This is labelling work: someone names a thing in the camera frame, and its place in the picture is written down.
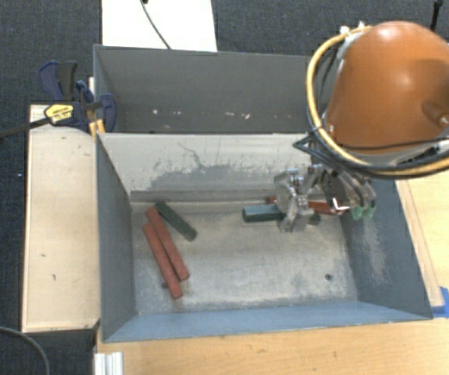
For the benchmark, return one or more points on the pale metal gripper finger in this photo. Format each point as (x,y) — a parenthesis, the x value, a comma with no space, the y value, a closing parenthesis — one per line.
(288,191)
(296,219)

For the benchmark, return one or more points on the pale wood flat board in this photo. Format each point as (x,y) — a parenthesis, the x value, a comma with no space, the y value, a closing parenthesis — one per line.
(62,229)

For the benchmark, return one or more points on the dark green flat block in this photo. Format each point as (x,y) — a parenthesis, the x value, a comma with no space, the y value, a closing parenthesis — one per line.
(176,222)
(261,213)

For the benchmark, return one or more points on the red-brown flat block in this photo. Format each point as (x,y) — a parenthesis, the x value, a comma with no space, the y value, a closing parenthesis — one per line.
(167,242)
(161,262)
(319,207)

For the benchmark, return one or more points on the grey metal bin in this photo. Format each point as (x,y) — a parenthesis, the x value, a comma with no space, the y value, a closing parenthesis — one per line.
(247,264)

